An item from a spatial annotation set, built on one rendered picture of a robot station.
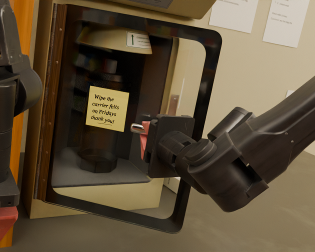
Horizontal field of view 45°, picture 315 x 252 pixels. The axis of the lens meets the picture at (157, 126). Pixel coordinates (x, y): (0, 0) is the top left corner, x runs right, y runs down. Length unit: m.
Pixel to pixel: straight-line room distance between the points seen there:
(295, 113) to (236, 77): 1.15
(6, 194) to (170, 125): 0.27
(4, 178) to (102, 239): 0.42
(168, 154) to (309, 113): 0.21
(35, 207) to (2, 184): 0.44
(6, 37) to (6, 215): 0.18
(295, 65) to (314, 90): 1.36
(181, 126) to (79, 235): 0.36
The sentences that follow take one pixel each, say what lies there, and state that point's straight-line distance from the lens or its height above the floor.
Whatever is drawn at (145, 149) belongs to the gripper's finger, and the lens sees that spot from 0.60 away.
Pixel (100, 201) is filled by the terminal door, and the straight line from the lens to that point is 0.78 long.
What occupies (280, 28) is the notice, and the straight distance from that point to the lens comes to 1.69.
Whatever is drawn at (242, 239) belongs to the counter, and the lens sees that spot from 0.94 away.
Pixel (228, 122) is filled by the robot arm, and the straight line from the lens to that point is 0.53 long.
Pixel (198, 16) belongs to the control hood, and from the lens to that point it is 0.86.
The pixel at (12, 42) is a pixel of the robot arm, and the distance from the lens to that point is 0.40.
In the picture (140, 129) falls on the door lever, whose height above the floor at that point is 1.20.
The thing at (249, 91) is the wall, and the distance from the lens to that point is 1.64.
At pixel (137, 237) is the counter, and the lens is 0.85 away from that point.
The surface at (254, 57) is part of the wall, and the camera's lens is 1.62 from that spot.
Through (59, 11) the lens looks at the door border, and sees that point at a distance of 0.74.
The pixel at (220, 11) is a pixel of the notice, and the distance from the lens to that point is 1.47.
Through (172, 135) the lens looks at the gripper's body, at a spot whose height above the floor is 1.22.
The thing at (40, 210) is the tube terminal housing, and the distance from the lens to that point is 0.87.
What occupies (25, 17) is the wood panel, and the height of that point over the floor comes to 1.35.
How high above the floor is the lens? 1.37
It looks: 14 degrees down
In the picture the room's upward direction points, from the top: 10 degrees clockwise
